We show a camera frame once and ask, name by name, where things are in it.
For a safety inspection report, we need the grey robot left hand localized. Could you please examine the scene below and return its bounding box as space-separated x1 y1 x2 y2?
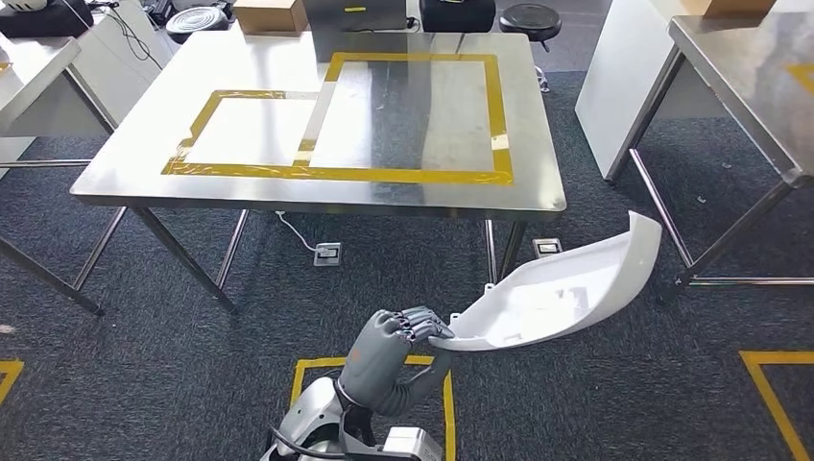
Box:
337 306 457 419

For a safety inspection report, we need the white curved car body part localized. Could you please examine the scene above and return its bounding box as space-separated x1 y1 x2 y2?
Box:
427 210 664 353

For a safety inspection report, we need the grey floor socket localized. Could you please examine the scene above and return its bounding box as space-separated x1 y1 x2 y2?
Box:
531 237 564 260
313 242 343 268

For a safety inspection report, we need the yellow tape table outline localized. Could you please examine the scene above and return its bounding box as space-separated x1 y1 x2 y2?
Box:
160 52 515 187

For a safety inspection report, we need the stainless steel table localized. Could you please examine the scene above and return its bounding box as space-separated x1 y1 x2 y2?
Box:
626 11 814 289
0 35 129 318
69 28 568 314

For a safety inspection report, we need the grey laptop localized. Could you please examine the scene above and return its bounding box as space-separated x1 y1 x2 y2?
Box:
300 0 409 35

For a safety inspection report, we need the black bag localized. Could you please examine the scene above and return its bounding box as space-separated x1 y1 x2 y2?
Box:
419 0 497 35

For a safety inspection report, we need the brown cardboard box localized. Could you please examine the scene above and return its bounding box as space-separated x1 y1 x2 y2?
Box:
679 0 778 19
232 0 310 36

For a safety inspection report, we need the black round stool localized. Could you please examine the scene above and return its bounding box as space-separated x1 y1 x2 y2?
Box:
497 3 564 95

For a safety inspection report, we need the white board panel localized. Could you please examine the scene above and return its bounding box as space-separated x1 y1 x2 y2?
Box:
574 0 728 183
0 0 180 181

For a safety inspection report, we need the black case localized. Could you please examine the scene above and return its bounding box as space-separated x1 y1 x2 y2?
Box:
0 0 97 39

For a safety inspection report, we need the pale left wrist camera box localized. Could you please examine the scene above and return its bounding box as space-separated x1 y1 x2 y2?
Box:
381 427 443 461

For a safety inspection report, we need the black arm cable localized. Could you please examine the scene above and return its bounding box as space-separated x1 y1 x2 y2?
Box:
268 427 389 461

